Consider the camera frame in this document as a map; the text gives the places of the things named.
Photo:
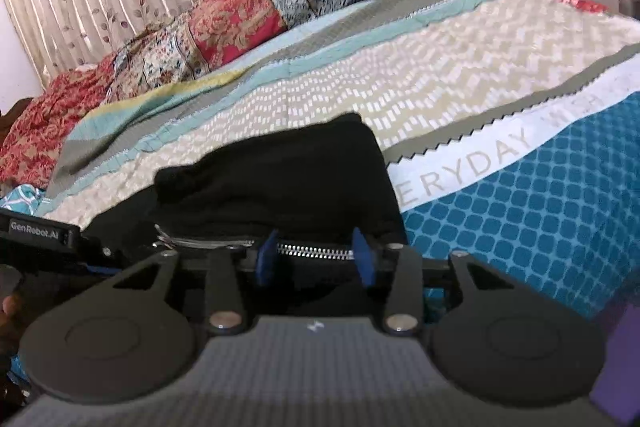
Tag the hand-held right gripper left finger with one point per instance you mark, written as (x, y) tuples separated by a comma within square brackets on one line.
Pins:
[(265, 259)]

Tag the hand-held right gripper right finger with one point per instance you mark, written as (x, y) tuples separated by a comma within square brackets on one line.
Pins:
[(362, 262)]

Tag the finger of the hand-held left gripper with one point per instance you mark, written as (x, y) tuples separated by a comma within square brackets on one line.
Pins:
[(97, 249)]

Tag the black pants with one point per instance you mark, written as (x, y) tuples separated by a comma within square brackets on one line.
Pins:
[(280, 177)]

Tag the person's left hand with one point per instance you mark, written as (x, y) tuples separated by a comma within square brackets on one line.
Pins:
[(6, 309)]

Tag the teal lattice patterned cloth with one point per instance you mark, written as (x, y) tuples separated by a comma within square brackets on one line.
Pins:
[(20, 202)]

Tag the printed patterned bedspread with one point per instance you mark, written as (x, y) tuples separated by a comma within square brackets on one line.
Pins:
[(450, 72)]

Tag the patchwork floral quilt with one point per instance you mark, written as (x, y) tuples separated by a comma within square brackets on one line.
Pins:
[(225, 27)]

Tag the purple block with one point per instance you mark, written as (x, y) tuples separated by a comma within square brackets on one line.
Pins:
[(620, 357)]

